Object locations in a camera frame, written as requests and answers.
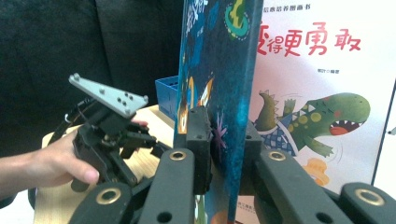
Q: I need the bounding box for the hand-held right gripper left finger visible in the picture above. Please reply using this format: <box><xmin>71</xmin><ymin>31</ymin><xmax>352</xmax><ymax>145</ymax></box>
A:
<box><xmin>137</xmin><ymin>105</ymin><xmax>215</xmax><ymax>224</ymax></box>

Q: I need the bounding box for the black curtain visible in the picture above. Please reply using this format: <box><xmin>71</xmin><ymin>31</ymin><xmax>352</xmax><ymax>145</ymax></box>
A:
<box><xmin>0</xmin><ymin>0</ymin><xmax>185</xmax><ymax>158</ymax></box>

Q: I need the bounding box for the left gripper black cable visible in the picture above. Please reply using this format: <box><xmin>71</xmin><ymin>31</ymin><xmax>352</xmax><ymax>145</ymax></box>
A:
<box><xmin>49</xmin><ymin>99</ymin><xmax>94</xmax><ymax>146</ymax></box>

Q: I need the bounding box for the blue cartoon picture book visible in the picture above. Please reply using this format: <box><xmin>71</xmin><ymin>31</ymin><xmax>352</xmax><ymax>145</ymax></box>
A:
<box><xmin>173</xmin><ymin>0</ymin><xmax>396</xmax><ymax>224</ymax></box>

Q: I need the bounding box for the blue perforated file rack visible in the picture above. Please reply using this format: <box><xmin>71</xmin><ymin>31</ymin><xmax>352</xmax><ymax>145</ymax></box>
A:
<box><xmin>154</xmin><ymin>75</ymin><xmax>180</xmax><ymax>123</ymax></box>

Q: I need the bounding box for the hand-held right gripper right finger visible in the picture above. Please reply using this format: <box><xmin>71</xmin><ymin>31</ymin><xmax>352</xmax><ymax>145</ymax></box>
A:
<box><xmin>240</xmin><ymin>120</ymin><xmax>353</xmax><ymax>224</ymax></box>

